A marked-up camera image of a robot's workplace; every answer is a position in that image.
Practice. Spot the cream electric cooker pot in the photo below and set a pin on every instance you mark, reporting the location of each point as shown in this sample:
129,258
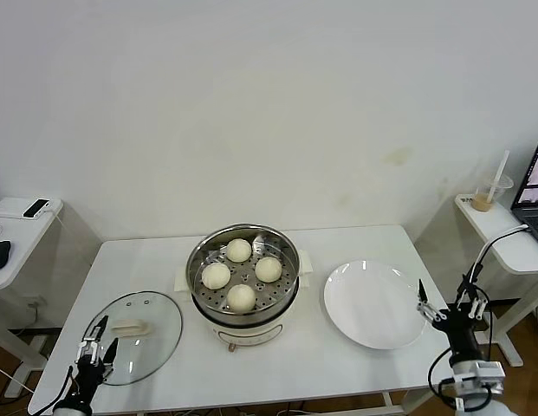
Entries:
247,333

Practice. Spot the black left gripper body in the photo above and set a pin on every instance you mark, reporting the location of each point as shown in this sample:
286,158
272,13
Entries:
88,375

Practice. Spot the white round plate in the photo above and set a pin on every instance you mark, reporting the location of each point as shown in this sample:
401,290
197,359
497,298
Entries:
372,303

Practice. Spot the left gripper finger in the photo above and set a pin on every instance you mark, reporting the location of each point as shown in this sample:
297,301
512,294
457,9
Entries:
90,346
110,357

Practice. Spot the white steamed baozi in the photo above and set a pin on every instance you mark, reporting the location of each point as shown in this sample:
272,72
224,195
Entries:
241,297
268,269
239,250
216,276

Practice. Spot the black cloth lump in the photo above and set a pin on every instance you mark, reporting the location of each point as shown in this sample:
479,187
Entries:
0,255

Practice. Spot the clear plastic drink cup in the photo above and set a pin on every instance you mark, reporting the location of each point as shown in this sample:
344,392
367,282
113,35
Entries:
485,201

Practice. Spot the open dark laptop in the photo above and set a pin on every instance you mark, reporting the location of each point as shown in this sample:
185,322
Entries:
533,208

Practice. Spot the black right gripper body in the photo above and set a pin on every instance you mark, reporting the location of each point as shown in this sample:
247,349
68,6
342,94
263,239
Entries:
459,329

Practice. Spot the stainless steel steamer basket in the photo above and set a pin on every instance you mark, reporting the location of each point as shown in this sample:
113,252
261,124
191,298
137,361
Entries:
286,277

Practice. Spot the white drinking straw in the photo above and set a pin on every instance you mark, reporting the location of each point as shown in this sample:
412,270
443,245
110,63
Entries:
505,161

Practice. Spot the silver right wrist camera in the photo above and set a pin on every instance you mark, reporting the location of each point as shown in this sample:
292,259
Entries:
481,373

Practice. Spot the white side table with phone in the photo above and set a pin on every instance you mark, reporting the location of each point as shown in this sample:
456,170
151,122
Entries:
21,234

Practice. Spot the white power adapter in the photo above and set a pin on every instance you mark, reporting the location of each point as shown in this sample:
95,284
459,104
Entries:
36,307

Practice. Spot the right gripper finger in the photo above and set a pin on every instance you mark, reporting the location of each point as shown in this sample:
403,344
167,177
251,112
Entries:
424,307
477,308

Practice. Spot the white and black phone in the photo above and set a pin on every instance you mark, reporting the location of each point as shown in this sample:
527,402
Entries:
36,208

